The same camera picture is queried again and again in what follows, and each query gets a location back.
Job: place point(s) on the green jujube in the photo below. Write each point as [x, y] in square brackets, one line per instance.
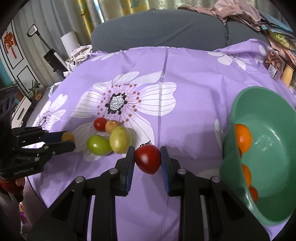
[99, 144]

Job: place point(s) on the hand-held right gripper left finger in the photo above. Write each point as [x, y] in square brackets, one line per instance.
[130, 171]

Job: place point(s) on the person's left forearm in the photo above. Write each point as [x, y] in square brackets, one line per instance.
[9, 188]

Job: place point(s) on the white cabinet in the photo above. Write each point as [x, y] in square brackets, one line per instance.
[20, 109]

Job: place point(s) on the stack of folded cloths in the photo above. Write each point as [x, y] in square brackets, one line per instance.
[277, 34]

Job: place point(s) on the grey sofa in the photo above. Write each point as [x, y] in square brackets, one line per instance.
[161, 27]

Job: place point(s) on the red tomato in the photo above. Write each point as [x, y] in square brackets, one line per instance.
[148, 160]
[100, 124]
[254, 193]

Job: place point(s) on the person's leg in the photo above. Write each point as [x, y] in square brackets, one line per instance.
[34, 199]

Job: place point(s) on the green plastic bowl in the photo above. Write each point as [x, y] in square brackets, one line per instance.
[272, 143]

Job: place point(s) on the red knot wall ornament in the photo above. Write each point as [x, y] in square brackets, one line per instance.
[9, 40]

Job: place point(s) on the dark red snack bag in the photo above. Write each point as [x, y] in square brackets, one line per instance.
[275, 63]

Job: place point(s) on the orange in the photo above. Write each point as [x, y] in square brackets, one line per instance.
[246, 175]
[242, 139]

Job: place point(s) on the yellow-green jujube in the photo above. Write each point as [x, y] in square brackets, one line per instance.
[120, 139]

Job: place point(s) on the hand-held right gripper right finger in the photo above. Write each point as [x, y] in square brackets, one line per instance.
[165, 171]

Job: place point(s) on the gold patterned curtain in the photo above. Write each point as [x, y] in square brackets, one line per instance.
[89, 18]

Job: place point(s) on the potted plant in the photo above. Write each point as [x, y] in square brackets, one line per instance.
[35, 92]

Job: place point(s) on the pink clothes pile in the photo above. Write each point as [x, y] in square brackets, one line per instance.
[233, 11]

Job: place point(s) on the white printed cloth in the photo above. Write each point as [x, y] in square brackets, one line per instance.
[79, 54]

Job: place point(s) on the person's left hand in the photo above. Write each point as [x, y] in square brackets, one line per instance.
[19, 182]

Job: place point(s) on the purple floral tablecloth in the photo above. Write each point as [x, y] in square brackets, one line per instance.
[185, 92]

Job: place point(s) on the black stand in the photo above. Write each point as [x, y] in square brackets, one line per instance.
[53, 59]

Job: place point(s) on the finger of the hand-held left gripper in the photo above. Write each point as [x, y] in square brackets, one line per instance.
[62, 147]
[52, 137]

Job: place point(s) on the yellow bottle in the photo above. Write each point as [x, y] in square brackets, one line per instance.
[288, 74]

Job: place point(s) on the brown longan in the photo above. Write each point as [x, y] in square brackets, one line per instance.
[112, 126]
[68, 136]

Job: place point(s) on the white cylinder appliance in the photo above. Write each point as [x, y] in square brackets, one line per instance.
[69, 42]

